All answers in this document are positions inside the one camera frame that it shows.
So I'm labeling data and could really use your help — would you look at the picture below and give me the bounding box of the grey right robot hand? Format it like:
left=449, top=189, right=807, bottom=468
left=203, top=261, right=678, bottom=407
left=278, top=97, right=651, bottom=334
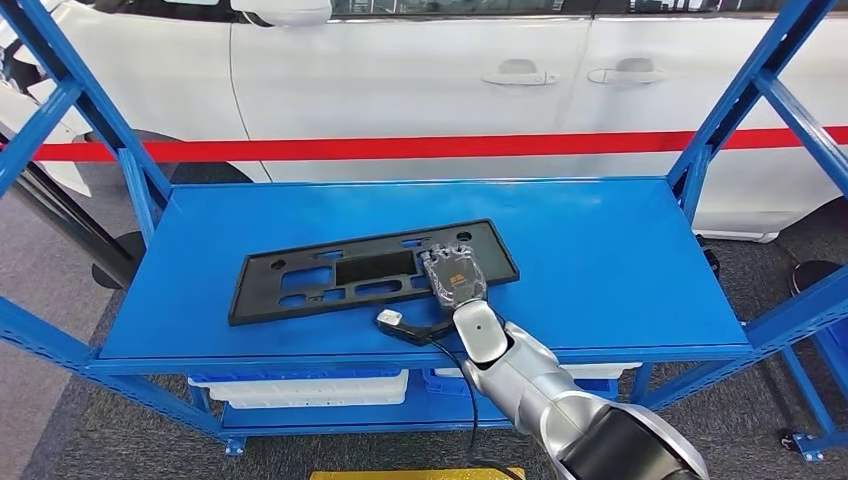
left=420, top=243, right=488, bottom=309

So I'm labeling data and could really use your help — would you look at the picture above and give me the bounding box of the black plastic plate frame part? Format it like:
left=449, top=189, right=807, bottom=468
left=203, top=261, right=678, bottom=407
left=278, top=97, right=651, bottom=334
left=228, top=219, right=520, bottom=327

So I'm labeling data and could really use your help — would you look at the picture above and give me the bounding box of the blue metal shelf rack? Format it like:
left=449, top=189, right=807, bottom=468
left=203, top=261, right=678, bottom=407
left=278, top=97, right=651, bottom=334
left=780, top=327, right=848, bottom=463
left=0, top=0, right=848, bottom=458

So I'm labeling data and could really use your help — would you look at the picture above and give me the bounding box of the red barrier belt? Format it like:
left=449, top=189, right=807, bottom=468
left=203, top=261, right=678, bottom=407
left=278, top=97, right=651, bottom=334
left=29, top=125, right=848, bottom=164

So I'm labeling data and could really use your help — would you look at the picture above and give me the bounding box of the white plastic crate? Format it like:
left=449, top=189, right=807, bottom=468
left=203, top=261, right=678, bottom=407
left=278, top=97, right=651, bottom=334
left=433, top=362, right=643, bottom=381
left=187, top=369, right=411, bottom=410

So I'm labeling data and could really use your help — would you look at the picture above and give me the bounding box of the blue plastic crate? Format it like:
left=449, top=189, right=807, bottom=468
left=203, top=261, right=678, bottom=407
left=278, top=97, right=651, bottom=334
left=818, top=327, right=848, bottom=372
left=423, top=368, right=621, bottom=399
left=188, top=368, right=402, bottom=384

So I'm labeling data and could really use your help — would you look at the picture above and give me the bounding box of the white car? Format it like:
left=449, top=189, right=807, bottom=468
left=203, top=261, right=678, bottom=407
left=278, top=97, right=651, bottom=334
left=0, top=0, right=848, bottom=245

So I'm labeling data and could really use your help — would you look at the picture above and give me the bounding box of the dark belt stanchion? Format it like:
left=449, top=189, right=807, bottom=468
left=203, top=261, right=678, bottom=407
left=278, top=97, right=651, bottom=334
left=0, top=135, right=148, bottom=291

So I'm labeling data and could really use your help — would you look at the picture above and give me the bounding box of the black round stanchion base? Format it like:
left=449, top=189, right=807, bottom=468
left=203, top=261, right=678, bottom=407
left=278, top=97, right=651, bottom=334
left=788, top=260, right=844, bottom=297

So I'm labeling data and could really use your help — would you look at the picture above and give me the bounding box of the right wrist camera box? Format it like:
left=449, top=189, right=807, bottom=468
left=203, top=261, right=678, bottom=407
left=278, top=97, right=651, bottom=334
left=376, top=309, right=458, bottom=347

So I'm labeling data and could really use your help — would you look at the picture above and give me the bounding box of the black camera cable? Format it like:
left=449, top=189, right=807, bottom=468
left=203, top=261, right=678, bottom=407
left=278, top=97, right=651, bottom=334
left=427, top=337, right=526, bottom=480

